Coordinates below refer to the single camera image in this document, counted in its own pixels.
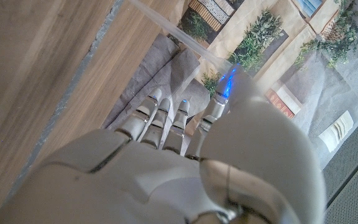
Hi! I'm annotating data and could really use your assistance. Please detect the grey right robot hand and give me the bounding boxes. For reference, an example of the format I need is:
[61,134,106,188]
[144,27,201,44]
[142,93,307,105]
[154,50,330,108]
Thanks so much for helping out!
[0,63,326,224]

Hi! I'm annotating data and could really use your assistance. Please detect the grey tape outline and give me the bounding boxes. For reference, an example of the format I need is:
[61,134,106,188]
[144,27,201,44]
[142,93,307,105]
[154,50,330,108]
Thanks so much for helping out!
[7,0,124,200]

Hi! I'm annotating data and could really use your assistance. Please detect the printed fabric backdrop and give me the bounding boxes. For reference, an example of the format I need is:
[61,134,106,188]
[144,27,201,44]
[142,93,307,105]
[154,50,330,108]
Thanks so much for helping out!
[101,0,358,175]

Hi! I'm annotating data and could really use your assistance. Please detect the clear plastic pipette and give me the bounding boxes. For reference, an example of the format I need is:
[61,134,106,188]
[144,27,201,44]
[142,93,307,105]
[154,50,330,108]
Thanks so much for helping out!
[129,0,236,74]

